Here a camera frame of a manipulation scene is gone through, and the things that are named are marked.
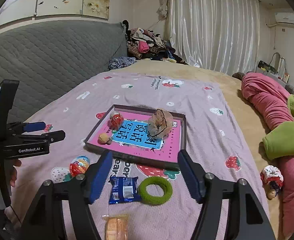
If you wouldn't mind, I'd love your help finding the red blue chocolate egg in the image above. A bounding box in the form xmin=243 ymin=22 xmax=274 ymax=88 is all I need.
xmin=70 ymin=155 xmax=90 ymax=177

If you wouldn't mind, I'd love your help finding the blue snack packet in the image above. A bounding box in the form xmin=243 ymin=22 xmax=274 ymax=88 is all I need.
xmin=108 ymin=176 xmax=142 ymax=205

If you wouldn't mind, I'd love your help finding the orange snack bar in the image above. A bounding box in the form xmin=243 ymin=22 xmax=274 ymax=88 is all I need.
xmin=102 ymin=215 xmax=129 ymax=240

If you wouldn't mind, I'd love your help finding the small tan round toy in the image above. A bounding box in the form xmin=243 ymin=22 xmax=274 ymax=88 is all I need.
xmin=98 ymin=133 xmax=112 ymax=145

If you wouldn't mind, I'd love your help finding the green fuzzy hair tie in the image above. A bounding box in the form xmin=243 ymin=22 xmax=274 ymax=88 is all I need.
xmin=138 ymin=176 xmax=174 ymax=206

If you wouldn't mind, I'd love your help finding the red white chocolate egg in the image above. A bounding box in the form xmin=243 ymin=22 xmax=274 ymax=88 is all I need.
xmin=108 ymin=111 xmax=124 ymax=130

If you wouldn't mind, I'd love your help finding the beige organza scrunchie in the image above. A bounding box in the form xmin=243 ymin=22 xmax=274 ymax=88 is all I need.
xmin=147 ymin=108 xmax=173 ymax=140

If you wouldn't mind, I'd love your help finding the pink strawberry print blanket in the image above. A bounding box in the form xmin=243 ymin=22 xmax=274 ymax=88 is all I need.
xmin=5 ymin=73 xmax=268 ymax=239

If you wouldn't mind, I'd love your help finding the red white plush toy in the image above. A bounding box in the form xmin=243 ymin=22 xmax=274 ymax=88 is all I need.
xmin=260 ymin=165 xmax=283 ymax=200

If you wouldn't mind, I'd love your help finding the dark tray with pink book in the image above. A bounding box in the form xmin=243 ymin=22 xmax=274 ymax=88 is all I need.
xmin=84 ymin=105 xmax=187 ymax=170

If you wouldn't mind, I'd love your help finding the grey quilted headboard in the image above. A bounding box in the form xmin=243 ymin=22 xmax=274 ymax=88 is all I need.
xmin=0 ymin=20 xmax=127 ymax=122

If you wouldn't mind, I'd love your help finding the green fleece blanket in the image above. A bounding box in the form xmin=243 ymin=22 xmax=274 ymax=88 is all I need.
xmin=262 ymin=95 xmax=294 ymax=160

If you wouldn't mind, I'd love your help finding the pink rolled quilt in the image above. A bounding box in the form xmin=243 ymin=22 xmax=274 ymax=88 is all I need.
xmin=241 ymin=73 xmax=294 ymax=239

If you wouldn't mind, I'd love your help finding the blue floral cloth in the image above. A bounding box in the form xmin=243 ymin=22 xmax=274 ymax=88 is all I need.
xmin=108 ymin=56 xmax=136 ymax=70

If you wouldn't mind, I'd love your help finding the pile of clothes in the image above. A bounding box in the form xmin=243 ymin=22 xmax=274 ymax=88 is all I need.
xmin=122 ymin=20 xmax=188 ymax=65

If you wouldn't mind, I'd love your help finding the white satin curtain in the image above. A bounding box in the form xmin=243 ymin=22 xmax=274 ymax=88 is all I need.
xmin=165 ymin=0 xmax=260 ymax=75

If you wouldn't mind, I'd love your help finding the white air conditioner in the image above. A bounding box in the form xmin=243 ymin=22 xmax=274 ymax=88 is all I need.
xmin=275 ymin=12 xmax=294 ymax=28

